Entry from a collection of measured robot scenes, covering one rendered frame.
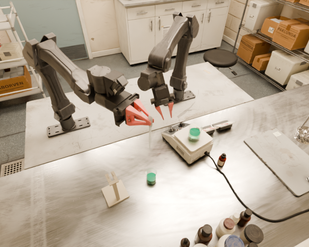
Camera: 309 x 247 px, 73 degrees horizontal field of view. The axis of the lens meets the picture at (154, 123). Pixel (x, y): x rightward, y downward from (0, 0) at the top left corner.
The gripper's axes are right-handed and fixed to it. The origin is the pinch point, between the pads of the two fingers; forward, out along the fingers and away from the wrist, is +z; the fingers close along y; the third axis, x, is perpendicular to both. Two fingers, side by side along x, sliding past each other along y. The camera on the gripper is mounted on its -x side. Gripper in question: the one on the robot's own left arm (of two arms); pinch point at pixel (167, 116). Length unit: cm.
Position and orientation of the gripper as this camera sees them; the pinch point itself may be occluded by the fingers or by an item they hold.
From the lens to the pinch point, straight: 91.2
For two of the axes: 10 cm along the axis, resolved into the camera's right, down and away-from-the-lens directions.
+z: 2.6, 9.2, 3.1
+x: -0.5, -3.0, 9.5
